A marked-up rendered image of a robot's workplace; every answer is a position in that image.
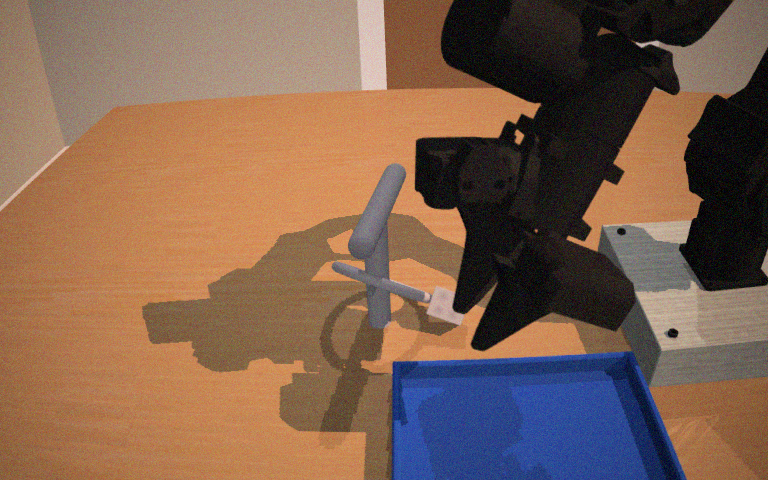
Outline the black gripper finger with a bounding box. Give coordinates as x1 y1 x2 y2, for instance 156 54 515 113
452 205 525 314
470 253 552 352

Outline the blue tray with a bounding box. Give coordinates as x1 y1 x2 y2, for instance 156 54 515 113
392 351 687 480

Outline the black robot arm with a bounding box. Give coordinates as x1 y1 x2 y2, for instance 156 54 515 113
415 0 768 292

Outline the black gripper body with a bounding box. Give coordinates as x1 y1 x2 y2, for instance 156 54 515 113
467 105 636 332

